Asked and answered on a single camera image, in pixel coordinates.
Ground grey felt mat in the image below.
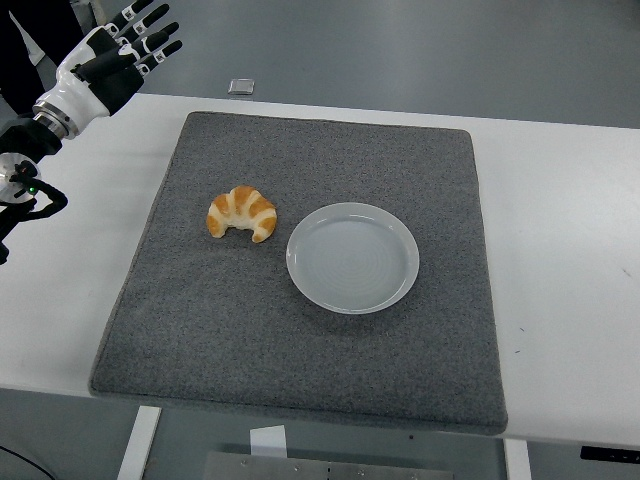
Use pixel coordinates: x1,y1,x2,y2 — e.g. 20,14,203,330
88,110,510,436

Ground white table leg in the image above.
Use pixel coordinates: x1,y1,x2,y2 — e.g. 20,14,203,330
116,405,163,480
503,438,533,480

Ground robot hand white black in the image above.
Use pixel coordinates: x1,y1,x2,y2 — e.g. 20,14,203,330
33,0,184,125

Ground round grey plate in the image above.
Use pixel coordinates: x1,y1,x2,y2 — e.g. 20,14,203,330
285,201,421,316

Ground black control box under table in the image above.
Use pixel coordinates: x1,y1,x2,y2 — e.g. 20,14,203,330
579,444,640,462

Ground black floor cable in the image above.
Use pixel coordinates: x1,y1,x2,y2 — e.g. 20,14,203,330
0,443,54,480

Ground croissant bread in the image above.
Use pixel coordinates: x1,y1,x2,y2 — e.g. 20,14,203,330
206,185,279,244

